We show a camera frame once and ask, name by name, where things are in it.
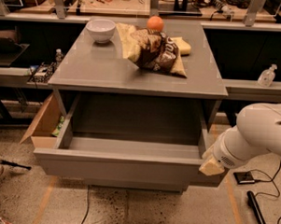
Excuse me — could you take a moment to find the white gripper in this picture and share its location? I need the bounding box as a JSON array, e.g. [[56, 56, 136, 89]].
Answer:
[[199, 126, 269, 175]]

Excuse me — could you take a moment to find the grey top drawer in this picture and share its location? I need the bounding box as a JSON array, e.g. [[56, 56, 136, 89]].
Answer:
[[34, 93, 225, 187]]

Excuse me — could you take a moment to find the grey drawer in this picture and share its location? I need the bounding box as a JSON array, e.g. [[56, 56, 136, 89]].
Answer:
[[84, 178, 188, 192], [34, 93, 225, 187]]

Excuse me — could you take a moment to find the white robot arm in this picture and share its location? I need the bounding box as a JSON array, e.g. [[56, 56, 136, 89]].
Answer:
[[199, 103, 281, 175]]

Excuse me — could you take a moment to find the grey drawer cabinet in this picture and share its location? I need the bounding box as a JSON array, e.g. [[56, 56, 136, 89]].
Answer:
[[43, 14, 232, 196]]

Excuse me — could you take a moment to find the grey bottom drawer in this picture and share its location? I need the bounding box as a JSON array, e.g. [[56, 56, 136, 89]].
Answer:
[[84, 178, 188, 192]]

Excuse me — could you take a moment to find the black floor device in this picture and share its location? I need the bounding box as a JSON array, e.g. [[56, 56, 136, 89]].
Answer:
[[233, 172, 255, 185]]

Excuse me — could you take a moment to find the black metal floor bar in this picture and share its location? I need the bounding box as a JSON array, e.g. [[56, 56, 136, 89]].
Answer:
[[246, 190, 266, 224]]

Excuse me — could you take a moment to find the clear sanitizer bottle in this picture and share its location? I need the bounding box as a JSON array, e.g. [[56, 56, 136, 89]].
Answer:
[[258, 63, 277, 88]]

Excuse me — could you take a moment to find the yellow sponge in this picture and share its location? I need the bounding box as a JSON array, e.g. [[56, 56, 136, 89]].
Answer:
[[172, 37, 191, 56]]

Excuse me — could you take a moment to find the brown chip bag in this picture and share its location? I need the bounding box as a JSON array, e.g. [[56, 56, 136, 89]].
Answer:
[[116, 23, 187, 77]]

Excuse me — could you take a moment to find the orange fruit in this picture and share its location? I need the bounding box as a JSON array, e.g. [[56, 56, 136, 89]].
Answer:
[[147, 16, 164, 31]]

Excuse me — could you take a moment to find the green packet in box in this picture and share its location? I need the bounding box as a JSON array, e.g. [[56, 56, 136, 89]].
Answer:
[[51, 116, 65, 137]]

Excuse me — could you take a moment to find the cardboard box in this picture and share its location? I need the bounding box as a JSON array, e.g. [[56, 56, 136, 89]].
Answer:
[[20, 94, 62, 148]]

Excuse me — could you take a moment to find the white ceramic bowl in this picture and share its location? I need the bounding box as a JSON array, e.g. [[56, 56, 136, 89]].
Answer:
[[86, 19, 116, 43]]

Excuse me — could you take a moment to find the small plastic bottle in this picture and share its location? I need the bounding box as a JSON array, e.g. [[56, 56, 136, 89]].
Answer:
[[55, 49, 63, 65]]

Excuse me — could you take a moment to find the tray of small parts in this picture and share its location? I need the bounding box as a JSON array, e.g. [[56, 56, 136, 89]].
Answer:
[[29, 63, 57, 84]]

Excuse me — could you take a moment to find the grey long shelf bench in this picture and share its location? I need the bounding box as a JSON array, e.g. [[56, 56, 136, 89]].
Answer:
[[0, 67, 281, 103]]

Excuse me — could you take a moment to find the wooden back workbench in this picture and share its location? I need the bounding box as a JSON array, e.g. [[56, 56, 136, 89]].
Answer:
[[14, 0, 281, 22]]

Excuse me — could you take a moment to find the black cable right floor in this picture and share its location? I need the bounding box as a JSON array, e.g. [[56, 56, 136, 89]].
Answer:
[[246, 155, 281, 224]]

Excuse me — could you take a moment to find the black cable under cabinet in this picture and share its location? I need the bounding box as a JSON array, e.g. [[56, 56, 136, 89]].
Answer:
[[77, 185, 91, 224]]

